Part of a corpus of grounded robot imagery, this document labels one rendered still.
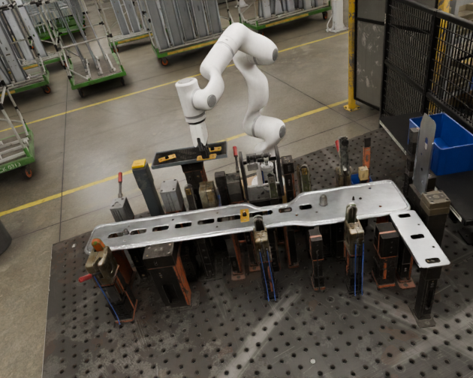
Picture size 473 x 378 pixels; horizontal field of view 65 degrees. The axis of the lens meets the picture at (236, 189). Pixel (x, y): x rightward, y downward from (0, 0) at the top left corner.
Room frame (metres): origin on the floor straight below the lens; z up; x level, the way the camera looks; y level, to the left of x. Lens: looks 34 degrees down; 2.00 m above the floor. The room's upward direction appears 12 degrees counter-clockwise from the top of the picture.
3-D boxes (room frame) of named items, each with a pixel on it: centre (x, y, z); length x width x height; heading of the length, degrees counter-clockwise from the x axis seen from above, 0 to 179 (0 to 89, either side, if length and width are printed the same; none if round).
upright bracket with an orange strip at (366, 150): (1.36, -0.59, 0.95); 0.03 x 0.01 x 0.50; 85
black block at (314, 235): (1.06, -0.27, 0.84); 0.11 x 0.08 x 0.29; 175
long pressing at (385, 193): (1.25, 0.01, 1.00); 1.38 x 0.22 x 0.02; 85
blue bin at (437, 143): (1.36, -0.92, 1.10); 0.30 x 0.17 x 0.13; 176
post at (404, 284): (1.00, -0.61, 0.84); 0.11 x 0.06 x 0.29; 175
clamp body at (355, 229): (1.01, -0.40, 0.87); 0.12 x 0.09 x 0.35; 175
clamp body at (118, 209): (1.47, 0.56, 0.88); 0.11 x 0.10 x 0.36; 175
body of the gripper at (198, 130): (1.40, 0.10, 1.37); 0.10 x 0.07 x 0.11; 170
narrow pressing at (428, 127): (1.18, -0.74, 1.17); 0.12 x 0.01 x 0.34; 175
